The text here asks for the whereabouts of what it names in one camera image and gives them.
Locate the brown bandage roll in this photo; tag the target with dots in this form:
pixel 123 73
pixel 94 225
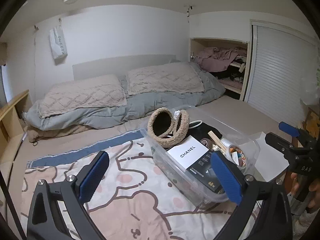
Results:
pixel 212 145

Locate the printed bear blanket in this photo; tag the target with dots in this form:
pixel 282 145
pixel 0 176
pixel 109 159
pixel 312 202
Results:
pixel 125 180

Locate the white hanging bag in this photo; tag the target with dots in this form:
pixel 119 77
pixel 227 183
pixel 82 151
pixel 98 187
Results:
pixel 58 42

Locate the white louvered sliding door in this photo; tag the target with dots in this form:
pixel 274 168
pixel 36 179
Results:
pixel 280 75

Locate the tan quilt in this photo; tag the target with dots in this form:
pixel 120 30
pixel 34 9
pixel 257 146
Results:
pixel 57 132

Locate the grey duvet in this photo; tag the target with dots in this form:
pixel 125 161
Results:
pixel 137 107

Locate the wooden sticks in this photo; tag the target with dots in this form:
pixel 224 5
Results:
pixel 215 137

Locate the white tape roll orange print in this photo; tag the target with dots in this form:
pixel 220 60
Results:
pixel 233 157

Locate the wooden closet shelf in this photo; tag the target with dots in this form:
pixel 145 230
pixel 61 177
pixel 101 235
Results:
pixel 233 88

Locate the beige fuzzy earmuffs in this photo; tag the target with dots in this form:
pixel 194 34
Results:
pixel 183 127

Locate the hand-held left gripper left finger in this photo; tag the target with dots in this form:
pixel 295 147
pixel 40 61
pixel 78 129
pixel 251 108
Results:
pixel 95 175

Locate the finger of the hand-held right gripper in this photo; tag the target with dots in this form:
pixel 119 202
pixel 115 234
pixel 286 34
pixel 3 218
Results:
pixel 287 127
pixel 280 143

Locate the beige textured pillow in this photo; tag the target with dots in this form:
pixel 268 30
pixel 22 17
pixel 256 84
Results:
pixel 162 78
pixel 82 95

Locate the clear plastic storage box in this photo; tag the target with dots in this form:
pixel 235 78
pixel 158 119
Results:
pixel 161 158

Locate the black cloth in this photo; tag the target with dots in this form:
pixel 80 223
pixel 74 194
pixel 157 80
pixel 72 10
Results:
pixel 203 131

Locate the black and white box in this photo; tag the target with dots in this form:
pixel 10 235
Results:
pixel 187 152

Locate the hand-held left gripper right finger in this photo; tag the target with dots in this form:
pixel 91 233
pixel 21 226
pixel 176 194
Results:
pixel 225 177

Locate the grey headboard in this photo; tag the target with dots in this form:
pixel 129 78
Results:
pixel 100 67

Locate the orange patterned box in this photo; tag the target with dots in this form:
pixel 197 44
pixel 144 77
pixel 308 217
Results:
pixel 313 122

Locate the pink cloth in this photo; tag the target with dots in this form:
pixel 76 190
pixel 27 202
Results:
pixel 215 60

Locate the translucent box lid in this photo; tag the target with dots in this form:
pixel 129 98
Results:
pixel 270 162

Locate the person's right hand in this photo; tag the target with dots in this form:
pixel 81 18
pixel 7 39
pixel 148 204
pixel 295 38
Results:
pixel 315 191

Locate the clear tape roll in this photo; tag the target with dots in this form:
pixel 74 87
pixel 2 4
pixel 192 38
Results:
pixel 225 142

